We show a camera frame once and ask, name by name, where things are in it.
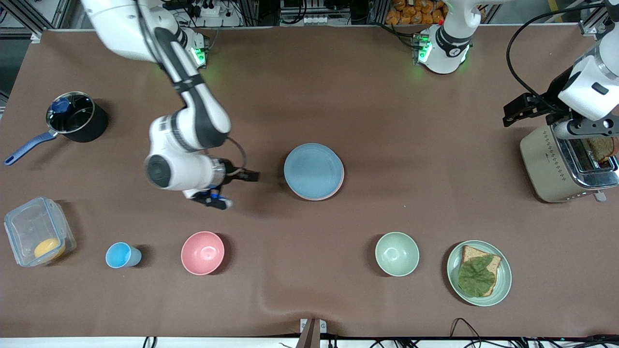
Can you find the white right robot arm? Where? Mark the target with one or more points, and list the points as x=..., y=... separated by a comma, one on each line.
x=193, y=106

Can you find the yellow round fruit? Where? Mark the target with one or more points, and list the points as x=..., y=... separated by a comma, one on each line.
x=47, y=249

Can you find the bag of orange buns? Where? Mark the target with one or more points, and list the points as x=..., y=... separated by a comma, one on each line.
x=406, y=12

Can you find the pink plate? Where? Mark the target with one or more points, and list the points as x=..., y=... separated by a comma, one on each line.
x=335, y=192

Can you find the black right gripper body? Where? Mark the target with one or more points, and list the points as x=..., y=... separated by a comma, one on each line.
x=234, y=176

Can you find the blue plate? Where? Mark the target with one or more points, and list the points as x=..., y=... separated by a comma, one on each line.
x=313, y=170

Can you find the green lettuce leaf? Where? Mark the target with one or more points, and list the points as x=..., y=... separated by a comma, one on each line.
x=476, y=278

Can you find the silver beige toaster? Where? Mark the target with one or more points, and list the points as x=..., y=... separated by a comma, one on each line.
x=546, y=164

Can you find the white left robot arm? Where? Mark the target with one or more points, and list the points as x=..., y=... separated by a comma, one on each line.
x=447, y=48

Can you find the white power strip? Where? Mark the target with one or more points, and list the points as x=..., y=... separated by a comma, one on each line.
x=314, y=20
x=210, y=8

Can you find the pink bowl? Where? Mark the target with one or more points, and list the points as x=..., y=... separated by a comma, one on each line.
x=203, y=253

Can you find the green plate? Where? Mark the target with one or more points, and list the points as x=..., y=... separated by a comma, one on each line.
x=453, y=270

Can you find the brown bread slice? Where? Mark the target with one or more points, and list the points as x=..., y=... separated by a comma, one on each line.
x=471, y=253

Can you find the brown table cloth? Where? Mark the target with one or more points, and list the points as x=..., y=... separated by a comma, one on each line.
x=387, y=121

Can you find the clear plastic container blue seal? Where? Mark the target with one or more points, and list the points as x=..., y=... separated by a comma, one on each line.
x=29, y=227

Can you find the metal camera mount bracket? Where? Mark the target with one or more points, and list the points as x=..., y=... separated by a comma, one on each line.
x=305, y=326

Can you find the dark toasted bread slice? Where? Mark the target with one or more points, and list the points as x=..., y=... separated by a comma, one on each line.
x=602, y=149

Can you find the blue cup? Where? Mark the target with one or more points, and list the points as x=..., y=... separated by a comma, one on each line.
x=118, y=255

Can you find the green bowl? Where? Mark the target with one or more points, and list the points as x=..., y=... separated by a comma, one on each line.
x=396, y=253

